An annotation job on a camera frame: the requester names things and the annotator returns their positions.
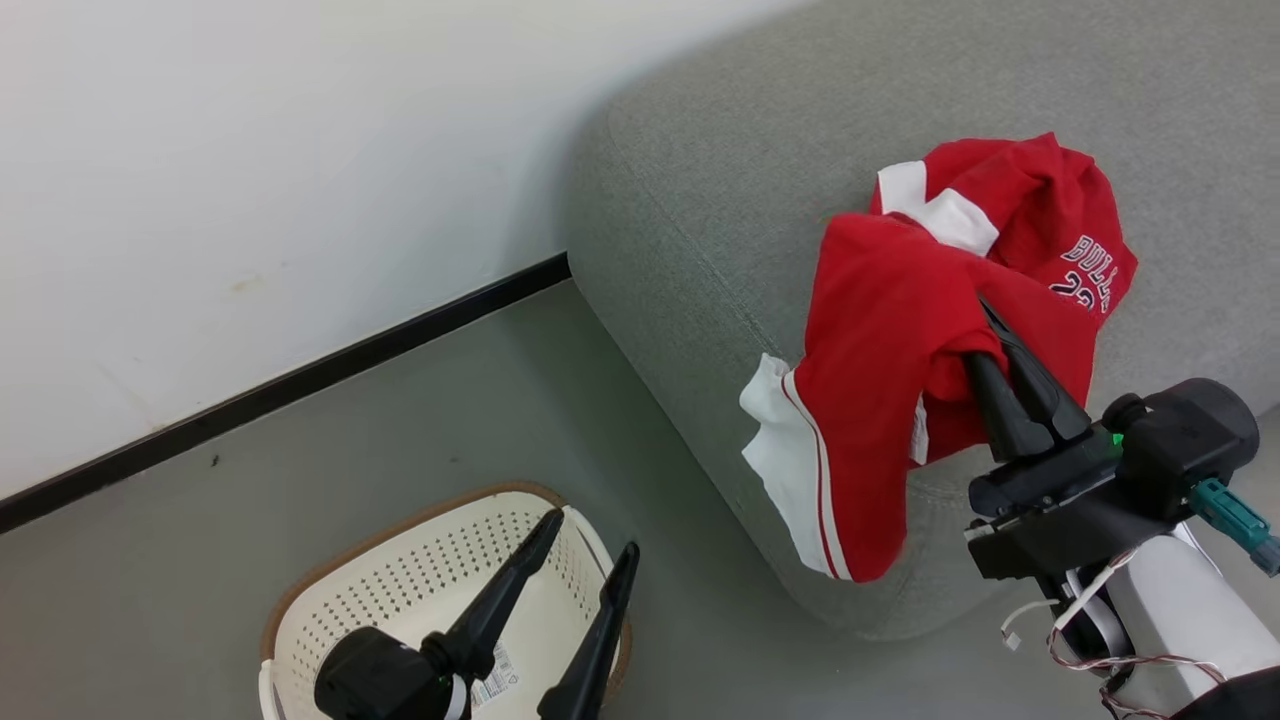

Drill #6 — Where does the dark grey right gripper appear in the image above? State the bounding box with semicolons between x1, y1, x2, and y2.
962;295;1177;582

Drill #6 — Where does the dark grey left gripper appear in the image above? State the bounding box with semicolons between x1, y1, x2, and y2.
430;510;639;720

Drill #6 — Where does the red shorts white striped trim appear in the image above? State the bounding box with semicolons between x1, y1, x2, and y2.
740;212;1103;583

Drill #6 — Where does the red white Bulls jersey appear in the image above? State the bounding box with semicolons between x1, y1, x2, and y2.
868;132;1139;331

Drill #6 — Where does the cream perforated laundry basket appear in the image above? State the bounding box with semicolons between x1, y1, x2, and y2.
258;482;633;720

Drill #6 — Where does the black baseboard strip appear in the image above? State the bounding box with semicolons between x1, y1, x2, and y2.
0;252;572;536

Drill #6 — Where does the grey fabric sofa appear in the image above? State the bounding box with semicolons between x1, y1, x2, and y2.
565;0;1280;643

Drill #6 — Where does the black right cable teal plug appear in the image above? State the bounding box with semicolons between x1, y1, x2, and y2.
1190;478;1280;578

